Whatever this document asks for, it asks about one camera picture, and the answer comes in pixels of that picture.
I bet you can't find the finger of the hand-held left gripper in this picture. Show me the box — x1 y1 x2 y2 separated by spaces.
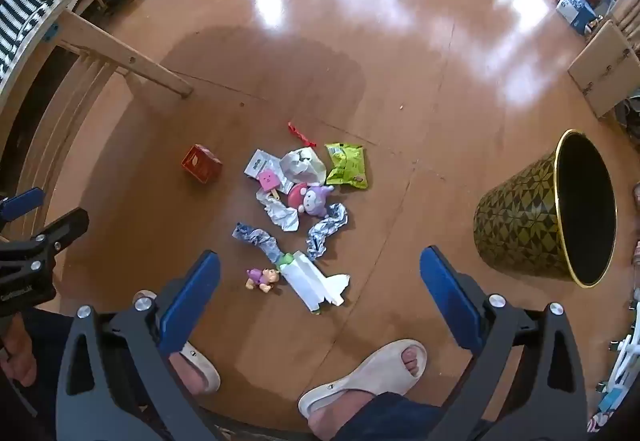
0 207 90 267
0 187 46 225

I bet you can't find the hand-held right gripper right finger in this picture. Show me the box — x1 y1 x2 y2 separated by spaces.
419 246 589 441

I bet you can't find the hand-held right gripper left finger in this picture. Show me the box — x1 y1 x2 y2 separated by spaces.
55 250 222 441

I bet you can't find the black gold patterned trash bin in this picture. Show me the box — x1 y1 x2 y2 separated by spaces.
473 128 618 288

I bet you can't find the blue silver wrapper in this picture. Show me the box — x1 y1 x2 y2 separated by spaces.
231 221 284 266
305 202 349 263

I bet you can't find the pink purple plush toy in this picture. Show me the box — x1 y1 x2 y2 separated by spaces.
286 183 336 218

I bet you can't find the green snack packet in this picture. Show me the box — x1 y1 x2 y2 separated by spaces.
324 142 369 189

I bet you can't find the white plastic bag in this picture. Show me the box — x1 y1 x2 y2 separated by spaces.
279 146 328 185

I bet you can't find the person's left hand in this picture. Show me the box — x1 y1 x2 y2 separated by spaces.
0 316 39 390

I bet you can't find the small purple doll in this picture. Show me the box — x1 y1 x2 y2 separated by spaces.
244 267 282 294

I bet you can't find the white slipper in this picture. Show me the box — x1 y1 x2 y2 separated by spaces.
298 339 429 419
134 290 222 396

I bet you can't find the white paper carton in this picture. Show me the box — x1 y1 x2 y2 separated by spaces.
278 249 351 314

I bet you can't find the red cardboard box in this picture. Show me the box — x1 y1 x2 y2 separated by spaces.
180 144 223 185

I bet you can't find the pink popsicle toy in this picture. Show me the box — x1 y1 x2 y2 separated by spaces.
255 168 281 198

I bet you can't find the person's right leg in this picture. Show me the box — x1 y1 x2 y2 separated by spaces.
307 383 451 441

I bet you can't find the black white striped blanket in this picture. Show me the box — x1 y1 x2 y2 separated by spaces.
0 0 119 83

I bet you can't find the white toy bike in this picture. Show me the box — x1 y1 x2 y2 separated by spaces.
587 288 640 432

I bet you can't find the red wrapper strip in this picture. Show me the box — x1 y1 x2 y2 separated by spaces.
287 121 319 148

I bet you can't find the blue cardboard box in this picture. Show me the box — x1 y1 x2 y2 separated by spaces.
555 0 600 31

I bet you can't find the wooden chair frame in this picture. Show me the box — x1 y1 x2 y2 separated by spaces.
0 7 195 204

